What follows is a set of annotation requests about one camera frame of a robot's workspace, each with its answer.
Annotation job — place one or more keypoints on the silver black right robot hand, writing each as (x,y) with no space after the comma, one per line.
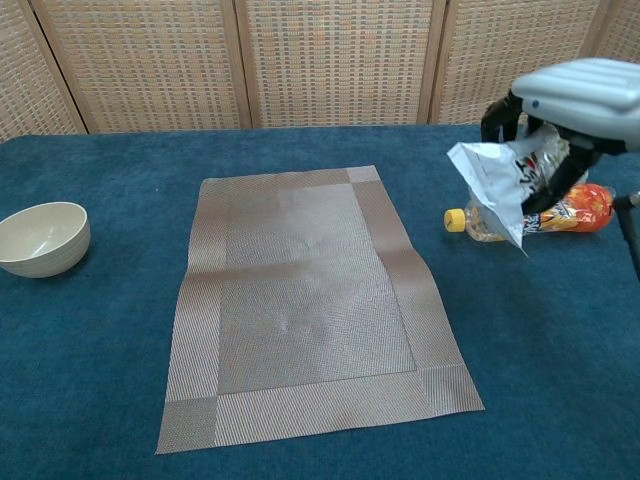
(585,100)

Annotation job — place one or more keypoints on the iced tea bottle orange label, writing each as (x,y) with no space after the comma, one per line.
(590,210)

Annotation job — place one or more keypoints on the white snack bag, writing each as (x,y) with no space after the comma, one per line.
(492,175)

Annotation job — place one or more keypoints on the brown woven placemat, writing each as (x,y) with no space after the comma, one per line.
(310,300)

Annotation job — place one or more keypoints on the white ceramic bowl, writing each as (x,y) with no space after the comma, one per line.
(45,250)

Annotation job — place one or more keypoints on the woven bamboo screen panel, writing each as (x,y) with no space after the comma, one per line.
(25,75)
(500,45)
(340,60)
(622,30)
(150,65)

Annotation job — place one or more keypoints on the blue velvet table cover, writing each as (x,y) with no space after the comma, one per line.
(100,350)

